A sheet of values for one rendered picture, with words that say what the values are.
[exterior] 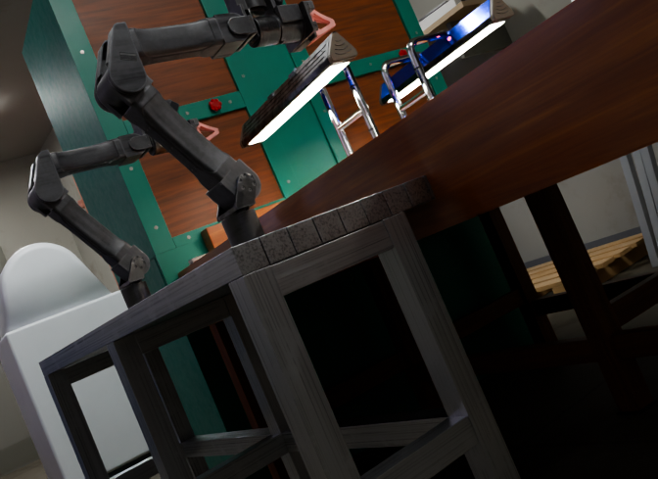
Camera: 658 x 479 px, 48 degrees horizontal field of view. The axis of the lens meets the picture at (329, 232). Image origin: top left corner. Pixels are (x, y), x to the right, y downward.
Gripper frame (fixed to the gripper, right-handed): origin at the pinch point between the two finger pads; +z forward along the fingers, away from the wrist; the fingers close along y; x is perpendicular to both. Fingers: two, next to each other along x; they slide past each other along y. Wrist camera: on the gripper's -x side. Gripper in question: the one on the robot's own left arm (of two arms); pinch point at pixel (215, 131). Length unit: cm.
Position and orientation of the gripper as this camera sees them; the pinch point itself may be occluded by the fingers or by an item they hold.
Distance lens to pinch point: 207.3
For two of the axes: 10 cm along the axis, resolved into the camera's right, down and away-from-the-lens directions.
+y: -5.2, 2.7, 8.1
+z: 7.7, -2.6, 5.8
